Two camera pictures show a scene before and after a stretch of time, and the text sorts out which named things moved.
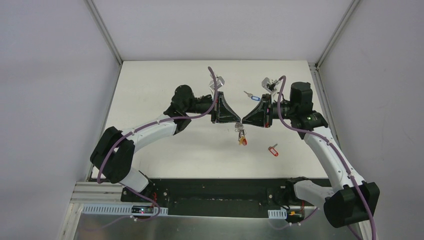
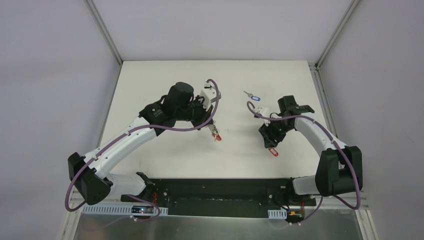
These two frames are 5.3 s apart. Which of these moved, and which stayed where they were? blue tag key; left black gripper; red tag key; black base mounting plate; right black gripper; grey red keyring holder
Moved: left black gripper; grey red keyring holder; right black gripper
Stayed: blue tag key; red tag key; black base mounting plate
